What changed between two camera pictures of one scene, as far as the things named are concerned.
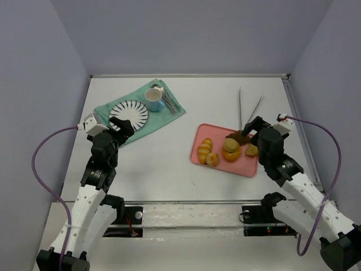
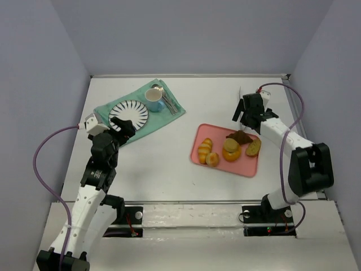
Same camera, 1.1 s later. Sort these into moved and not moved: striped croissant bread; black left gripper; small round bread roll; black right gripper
Moved: black right gripper
Not moved: small round bread roll; black left gripper; striped croissant bread
